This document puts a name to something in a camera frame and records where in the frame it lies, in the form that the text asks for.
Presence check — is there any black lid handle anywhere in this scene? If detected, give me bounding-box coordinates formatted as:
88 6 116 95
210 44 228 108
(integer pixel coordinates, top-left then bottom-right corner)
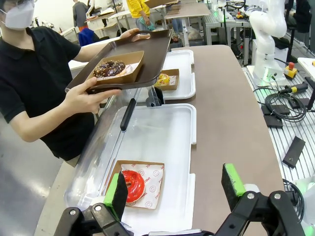
120 98 137 132

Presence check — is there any square black flat box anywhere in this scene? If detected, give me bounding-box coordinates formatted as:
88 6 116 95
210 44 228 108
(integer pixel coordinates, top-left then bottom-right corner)
262 115 284 129

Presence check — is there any yellow sprinkle donut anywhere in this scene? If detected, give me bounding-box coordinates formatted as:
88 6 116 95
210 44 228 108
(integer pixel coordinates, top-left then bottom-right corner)
154 73 171 88

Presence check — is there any person's right hand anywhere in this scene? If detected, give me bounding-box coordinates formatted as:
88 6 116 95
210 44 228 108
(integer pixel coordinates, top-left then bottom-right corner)
64 78 123 114

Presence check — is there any brown topped work table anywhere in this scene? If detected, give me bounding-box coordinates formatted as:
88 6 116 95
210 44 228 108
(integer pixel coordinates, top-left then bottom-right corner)
163 1 212 47

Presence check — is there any dark brown serving tray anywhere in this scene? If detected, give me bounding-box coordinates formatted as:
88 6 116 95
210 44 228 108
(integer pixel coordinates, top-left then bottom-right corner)
64 29 174 95

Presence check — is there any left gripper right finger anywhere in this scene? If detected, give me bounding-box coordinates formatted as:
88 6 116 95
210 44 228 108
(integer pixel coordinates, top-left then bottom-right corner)
213 163 306 236

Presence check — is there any person's right forearm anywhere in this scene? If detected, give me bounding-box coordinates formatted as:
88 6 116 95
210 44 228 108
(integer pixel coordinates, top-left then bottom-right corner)
15 94 74 144

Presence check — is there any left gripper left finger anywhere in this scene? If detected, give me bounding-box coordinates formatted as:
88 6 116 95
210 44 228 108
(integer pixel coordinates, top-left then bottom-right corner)
54 171 135 236

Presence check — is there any aluminium profile bench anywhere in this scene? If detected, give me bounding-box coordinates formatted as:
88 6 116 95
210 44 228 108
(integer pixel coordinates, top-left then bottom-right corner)
242 65 315 184

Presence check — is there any coiled black cable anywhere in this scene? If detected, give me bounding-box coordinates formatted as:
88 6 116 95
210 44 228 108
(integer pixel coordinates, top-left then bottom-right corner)
264 92 309 123

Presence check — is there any red glazed donut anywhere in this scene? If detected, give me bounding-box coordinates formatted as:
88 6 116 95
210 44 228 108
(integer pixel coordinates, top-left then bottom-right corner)
121 170 147 204

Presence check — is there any bystander in grey shirt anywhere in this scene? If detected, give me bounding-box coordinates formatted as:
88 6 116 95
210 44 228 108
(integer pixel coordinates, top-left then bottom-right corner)
72 0 90 29

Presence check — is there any person in black shirt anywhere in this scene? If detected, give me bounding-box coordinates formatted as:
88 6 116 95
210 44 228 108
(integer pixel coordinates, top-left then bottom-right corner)
0 0 99 162

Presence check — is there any red emergency stop button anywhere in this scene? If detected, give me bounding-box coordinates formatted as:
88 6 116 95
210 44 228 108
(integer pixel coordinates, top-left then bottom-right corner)
283 62 299 81

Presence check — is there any cardboard tray of chocolate donut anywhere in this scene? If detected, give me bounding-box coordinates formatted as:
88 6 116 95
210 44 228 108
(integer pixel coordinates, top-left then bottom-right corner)
92 50 145 86

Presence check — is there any bystander in yellow shirt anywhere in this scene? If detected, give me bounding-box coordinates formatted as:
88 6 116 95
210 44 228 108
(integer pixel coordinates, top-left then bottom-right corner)
126 0 151 32

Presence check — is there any person's left hand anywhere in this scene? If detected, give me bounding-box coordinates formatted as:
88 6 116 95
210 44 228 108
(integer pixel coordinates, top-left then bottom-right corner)
119 28 151 42

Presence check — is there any black yellow cable connector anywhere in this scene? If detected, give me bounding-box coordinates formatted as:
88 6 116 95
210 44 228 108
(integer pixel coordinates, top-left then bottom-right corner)
277 82 310 94

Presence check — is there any white display tray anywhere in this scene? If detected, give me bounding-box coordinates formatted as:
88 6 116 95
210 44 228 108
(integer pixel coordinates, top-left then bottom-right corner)
97 103 197 234
153 49 197 100

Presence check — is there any person's left forearm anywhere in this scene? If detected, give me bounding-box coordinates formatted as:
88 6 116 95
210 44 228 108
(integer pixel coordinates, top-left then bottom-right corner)
73 36 123 63

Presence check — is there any cardboard tray of yellow donut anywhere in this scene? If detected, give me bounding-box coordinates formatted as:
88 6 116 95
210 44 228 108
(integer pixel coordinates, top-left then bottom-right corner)
154 68 180 91

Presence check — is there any cardboard tray of red donut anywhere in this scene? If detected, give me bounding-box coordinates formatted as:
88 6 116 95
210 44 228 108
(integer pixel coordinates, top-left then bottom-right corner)
105 160 165 210

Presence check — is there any white face mask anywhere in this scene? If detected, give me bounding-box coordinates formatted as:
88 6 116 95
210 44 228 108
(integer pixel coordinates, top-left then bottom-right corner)
4 0 35 31

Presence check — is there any chocolate sprinkle donut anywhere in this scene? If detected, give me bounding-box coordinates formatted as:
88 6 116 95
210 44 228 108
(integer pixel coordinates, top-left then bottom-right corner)
93 60 126 79

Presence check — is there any paper liner under red donut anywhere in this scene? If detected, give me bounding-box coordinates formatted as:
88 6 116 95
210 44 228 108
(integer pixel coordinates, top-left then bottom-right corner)
120 163 164 210

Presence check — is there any long black flat box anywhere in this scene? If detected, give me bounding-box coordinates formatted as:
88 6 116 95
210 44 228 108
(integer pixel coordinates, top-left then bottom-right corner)
282 136 306 169

